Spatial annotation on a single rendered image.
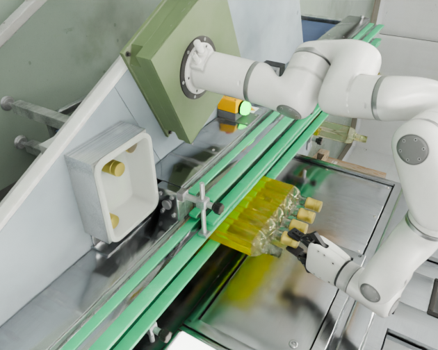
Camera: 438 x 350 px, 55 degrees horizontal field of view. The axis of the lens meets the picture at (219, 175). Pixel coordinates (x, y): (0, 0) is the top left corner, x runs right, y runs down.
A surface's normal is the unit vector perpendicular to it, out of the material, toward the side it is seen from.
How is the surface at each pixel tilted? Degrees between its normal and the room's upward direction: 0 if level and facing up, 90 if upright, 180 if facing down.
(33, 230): 0
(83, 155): 90
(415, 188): 110
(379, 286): 103
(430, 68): 90
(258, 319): 90
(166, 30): 90
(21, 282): 0
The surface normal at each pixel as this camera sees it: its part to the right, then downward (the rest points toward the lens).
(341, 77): -0.49, -0.32
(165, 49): 0.85, 0.32
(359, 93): -0.70, -0.04
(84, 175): -0.52, 0.50
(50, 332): -0.01, -0.82
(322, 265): -0.75, 0.37
